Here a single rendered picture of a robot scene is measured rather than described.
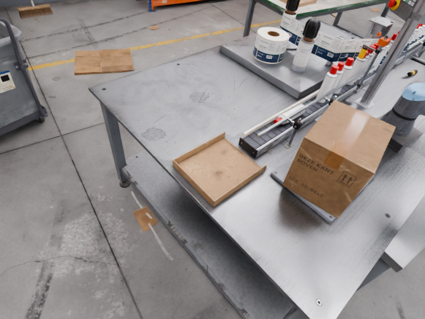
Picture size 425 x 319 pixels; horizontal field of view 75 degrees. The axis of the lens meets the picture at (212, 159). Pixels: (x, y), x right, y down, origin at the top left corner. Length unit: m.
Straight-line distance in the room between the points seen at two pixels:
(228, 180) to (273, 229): 0.27
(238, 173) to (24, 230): 1.50
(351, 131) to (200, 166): 0.59
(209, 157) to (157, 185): 0.74
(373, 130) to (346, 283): 0.54
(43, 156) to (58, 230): 0.72
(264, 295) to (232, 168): 0.74
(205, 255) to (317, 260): 0.75
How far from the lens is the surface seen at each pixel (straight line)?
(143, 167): 2.00
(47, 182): 2.38
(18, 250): 2.14
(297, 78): 1.81
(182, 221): 1.74
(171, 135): 1.32
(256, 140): 1.28
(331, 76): 1.57
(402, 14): 1.75
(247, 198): 1.12
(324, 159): 1.01
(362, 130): 1.13
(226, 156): 1.24
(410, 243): 1.31
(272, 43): 1.84
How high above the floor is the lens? 1.73
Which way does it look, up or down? 47 degrees down
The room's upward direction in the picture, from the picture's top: 8 degrees clockwise
